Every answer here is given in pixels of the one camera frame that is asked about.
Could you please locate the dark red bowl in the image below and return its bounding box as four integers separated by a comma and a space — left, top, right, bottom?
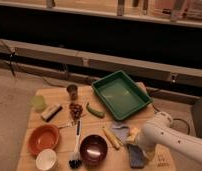
80, 135, 108, 166

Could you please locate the pale green cup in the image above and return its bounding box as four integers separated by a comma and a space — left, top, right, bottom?
31, 95, 46, 112

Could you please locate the metal cup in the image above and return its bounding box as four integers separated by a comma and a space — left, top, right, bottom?
66, 84, 78, 100

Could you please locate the green plastic tray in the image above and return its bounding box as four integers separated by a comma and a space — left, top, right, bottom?
92, 70, 152, 121

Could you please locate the blue grey sponge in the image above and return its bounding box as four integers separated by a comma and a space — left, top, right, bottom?
128, 144, 145, 169

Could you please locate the grey cloth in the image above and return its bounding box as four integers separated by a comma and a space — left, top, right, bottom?
111, 122, 130, 144

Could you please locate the black cable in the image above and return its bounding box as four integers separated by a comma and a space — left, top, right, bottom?
152, 104, 192, 136

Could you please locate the orange bowl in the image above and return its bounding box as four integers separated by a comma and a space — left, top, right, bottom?
28, 124, 60, 156

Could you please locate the red yellow apple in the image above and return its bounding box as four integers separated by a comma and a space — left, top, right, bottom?
127, 127, 140, 144

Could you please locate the white cup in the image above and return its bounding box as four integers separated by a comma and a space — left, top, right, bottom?
35, 149, 57, 171

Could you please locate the black white eraser block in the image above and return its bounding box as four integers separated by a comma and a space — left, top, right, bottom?
41, 104, 63, 122

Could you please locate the green pepper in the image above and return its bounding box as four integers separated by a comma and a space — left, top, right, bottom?
86, 103, 105, 118

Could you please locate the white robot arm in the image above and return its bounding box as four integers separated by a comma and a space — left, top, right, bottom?
136, 112, 202, 164

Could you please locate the brown grape bunch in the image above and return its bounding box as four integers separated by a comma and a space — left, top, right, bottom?
69, 103, 83, 120

